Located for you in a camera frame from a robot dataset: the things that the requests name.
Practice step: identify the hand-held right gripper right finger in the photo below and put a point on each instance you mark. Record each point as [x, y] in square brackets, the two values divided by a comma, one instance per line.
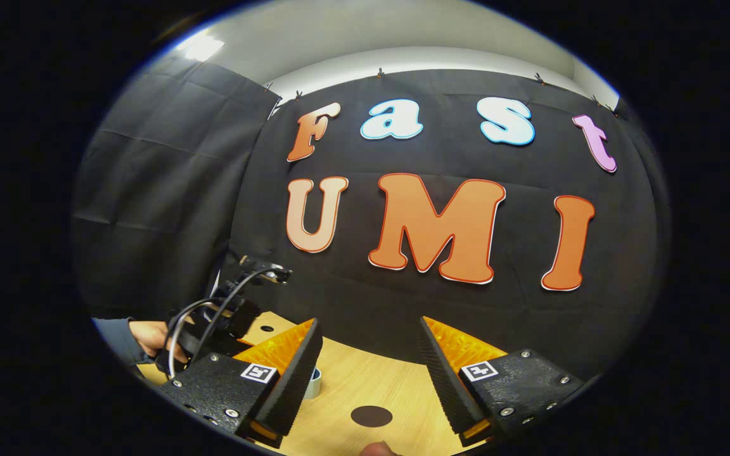
[447, 380]

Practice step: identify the ceiling light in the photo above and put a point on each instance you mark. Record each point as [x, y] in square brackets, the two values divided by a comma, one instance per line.
[200, 48]

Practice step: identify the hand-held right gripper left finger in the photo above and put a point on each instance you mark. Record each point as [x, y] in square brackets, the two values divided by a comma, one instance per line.
[295, 380]

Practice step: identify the wooden desktop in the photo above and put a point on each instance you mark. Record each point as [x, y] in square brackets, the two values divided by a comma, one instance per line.
[371, 380]

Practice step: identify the black backdrop cloth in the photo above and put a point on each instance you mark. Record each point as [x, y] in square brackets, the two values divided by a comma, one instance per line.
[352, 304]

